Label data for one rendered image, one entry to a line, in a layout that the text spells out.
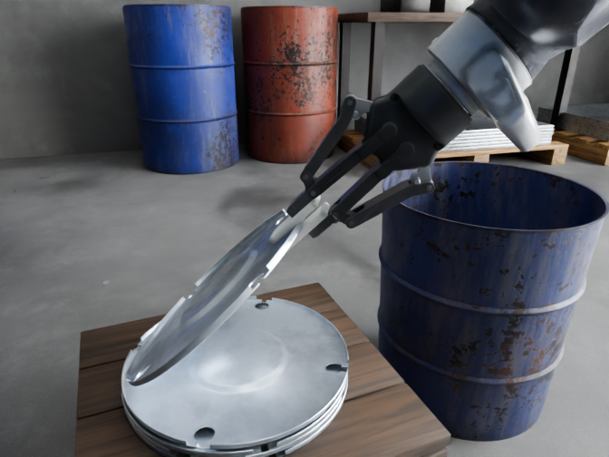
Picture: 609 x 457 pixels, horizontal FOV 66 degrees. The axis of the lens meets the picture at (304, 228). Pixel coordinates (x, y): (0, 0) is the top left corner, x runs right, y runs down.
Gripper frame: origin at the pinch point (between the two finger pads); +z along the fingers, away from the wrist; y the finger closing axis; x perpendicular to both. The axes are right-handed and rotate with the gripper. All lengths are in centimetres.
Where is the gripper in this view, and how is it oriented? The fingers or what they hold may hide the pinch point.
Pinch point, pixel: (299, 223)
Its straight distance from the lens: 51.4
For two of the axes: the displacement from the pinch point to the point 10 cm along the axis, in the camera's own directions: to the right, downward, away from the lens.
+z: -7.0, 6.1, 3.6
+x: -1.3, 3.9, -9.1
